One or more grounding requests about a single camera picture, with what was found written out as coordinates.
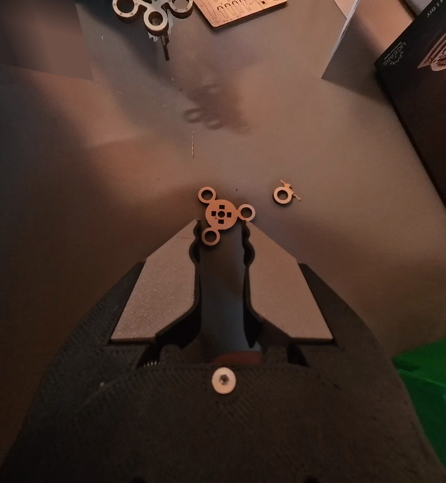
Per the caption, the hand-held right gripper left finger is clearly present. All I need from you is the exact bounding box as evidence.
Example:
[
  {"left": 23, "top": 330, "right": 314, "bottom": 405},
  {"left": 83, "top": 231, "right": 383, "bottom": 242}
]
[{"left": 110, "top": 219, "right": 201, "bottom": 344}]

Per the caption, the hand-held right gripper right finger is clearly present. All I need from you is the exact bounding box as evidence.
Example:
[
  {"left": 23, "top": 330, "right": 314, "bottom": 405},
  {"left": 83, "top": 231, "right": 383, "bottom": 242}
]
[{"left": 242, "top": 220, "right": 334, "bottom": 342}]

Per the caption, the three-ring wooden model part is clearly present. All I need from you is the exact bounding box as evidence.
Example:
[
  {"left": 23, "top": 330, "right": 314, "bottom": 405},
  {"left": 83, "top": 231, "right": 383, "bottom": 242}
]
[{"left": 197, "top": 186, "right": 256, "bottom": 246}]

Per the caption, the green plastic bin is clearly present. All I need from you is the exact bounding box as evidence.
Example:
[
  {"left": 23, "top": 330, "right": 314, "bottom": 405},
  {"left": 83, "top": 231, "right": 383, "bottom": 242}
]
[{"left": 392, "top": 332, "right": 446, "bottom": 483}]

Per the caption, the black product box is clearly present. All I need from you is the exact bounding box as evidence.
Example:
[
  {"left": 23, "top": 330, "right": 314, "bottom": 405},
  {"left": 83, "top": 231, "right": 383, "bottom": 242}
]
[{"left": 374, "top": 0, "right": 446, "bottom": 242}]

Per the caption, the folded instruction sheet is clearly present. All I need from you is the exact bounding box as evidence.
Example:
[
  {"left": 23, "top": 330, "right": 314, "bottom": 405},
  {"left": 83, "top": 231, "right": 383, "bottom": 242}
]
[{"left": 321, "top": 0, "right": 416, "bottom": 82}]

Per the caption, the laser-cut wooden sheet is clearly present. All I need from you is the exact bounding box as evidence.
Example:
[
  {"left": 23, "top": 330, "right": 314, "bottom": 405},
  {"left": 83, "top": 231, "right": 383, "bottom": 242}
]
[{"left": 193, "top": 0, "right": 288, "bottom": 29}]

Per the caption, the small wooden ring part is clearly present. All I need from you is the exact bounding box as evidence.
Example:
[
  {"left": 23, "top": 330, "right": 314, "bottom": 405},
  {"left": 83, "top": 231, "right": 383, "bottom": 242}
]
[{"left": 273, "top": 180, "right": 302, "bottom": 206}]

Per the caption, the multi-ring wooden model part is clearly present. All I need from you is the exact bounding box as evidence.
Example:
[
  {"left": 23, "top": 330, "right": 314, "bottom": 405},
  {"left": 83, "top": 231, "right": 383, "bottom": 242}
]
[{"left": 111, "top": 0, "right": 195, "bottom": 32}]

